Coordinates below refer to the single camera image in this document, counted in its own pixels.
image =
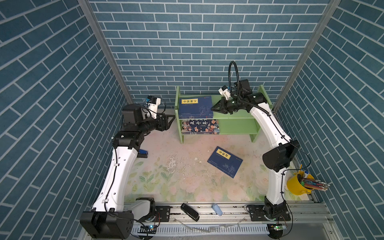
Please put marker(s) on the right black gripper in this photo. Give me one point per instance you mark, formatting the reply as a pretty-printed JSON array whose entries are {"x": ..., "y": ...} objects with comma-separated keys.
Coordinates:
[{"x": 227, "y": 105}]

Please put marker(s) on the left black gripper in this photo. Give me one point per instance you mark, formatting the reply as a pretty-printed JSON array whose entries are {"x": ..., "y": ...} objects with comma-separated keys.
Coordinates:
[{"x": 163, "y": 122}]

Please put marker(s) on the illustrated cartoon cover book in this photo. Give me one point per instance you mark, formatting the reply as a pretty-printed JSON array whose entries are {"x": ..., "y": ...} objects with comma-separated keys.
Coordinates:
[{"x": 200, "y": 127}]

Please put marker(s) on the small blue book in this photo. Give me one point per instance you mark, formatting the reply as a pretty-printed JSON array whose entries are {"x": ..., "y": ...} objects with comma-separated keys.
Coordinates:
[{"x": 225, "y": 162}]

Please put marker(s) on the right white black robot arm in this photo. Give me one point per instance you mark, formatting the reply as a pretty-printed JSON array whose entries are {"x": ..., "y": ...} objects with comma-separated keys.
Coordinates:
[{"x": 282, "y": 148}]

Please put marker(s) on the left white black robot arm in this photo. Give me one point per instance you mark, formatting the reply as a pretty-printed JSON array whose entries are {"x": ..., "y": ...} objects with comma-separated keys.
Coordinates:
[{"x": 109, "y": 218}]

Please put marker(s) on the green wooden shelf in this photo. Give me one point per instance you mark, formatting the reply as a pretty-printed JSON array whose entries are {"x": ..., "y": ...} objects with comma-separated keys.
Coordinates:
[{"x": 239, "y": 123}]

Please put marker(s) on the black blue stapler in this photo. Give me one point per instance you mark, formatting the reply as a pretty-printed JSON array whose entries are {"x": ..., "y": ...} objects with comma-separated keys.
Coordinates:
[{"x": 142, "y": 154}]

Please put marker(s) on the light blue eraser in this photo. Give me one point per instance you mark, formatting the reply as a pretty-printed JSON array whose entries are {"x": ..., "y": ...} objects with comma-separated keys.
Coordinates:
[{"x": 217, "y": 209}]

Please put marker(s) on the yellow pen holder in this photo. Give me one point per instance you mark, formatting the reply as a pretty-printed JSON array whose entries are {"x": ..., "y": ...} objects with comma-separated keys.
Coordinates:
[{"x": 302, "y": 182}]

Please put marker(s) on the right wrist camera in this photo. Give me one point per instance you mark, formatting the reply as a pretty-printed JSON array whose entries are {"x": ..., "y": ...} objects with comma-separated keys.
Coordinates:
[{"x": 225, "y": 92}]

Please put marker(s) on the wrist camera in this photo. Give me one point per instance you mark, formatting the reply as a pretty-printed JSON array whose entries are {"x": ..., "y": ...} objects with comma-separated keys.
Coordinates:
[
  {"x": 225, "y": 92},
  {"x": 152, "y": 105}
]

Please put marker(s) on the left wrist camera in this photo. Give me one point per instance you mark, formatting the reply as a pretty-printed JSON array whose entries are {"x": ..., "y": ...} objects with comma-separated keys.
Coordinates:
[{"x": 152, "y": 105}]

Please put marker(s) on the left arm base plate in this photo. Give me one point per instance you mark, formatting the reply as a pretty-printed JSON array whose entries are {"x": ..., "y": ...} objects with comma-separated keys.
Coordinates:
[{"x": 159, "y": 215}]

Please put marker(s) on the black remote on rail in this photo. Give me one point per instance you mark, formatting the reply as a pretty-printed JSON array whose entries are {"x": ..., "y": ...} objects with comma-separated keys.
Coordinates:
[{"x": 192, "y": 213}]

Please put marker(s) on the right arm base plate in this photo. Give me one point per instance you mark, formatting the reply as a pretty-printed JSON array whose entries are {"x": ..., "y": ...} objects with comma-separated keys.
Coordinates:
[{"x": 269, "y": 213}]

